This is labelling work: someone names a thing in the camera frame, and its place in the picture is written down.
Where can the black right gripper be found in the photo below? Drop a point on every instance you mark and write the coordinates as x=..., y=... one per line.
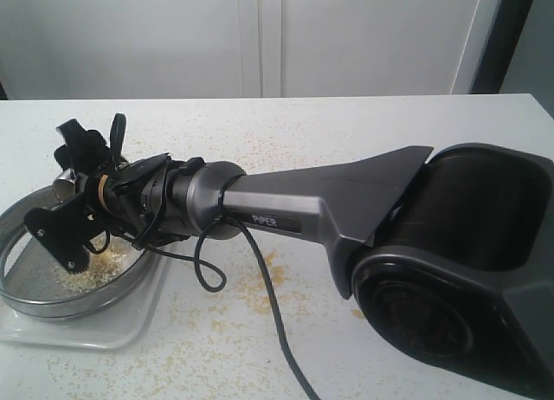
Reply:
x=128, y=201

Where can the round steel mesh sieve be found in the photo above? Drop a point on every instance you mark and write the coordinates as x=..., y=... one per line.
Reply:
x=34, y=283

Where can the stainless steel cup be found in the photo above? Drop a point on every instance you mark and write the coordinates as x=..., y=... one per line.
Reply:
x=65, y=185

